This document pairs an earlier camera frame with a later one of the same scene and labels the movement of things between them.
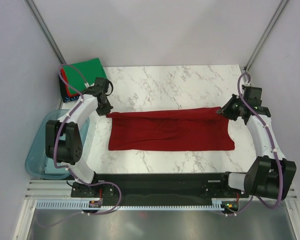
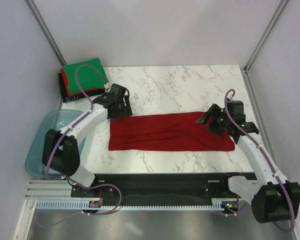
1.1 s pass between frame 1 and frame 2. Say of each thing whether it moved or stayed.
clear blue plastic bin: stayed
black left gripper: moved
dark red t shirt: stayed
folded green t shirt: stayed
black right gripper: moved
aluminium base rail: stayed
